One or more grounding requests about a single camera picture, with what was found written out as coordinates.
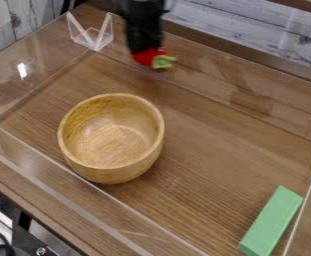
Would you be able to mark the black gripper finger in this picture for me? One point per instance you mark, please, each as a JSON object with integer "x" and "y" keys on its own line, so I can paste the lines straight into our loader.
{"x": 142, "y": 41}

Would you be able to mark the red felt strawberry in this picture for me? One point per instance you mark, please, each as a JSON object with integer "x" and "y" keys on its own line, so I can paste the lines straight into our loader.
{"x": 154, "y": 58}

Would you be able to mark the light wooden bowl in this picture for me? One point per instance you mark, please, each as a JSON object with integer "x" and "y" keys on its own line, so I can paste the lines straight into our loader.
{"x": 111, "y": 137}

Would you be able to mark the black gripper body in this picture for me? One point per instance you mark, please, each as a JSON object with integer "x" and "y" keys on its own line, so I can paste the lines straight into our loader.
{"x": 143, "y": 16}

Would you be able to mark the clear acrylic corner bracket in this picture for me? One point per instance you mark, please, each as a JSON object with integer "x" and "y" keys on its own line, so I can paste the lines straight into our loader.
{"x": 91, "y": 38}

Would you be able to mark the black table leg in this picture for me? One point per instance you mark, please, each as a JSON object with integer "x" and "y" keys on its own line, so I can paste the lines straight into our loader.
{"x": 24, "y": 221}

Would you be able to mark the green foam block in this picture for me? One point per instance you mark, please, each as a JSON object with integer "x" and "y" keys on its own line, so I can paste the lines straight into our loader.
{"x": 272, "y": 223}

